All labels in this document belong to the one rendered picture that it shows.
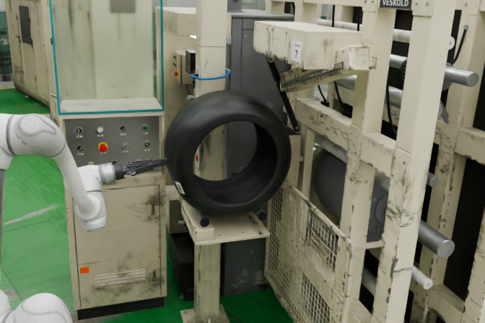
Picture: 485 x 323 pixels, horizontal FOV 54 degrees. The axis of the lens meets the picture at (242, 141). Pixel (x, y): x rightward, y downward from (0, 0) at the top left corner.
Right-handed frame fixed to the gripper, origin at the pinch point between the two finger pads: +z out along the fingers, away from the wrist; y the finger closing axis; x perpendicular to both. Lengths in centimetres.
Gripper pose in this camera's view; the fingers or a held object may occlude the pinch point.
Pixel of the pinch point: (159, 162)
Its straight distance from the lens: 216.7
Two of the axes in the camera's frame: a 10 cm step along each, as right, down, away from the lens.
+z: 9.5, -2.0, 2.5
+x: 1.0, 9.3, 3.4
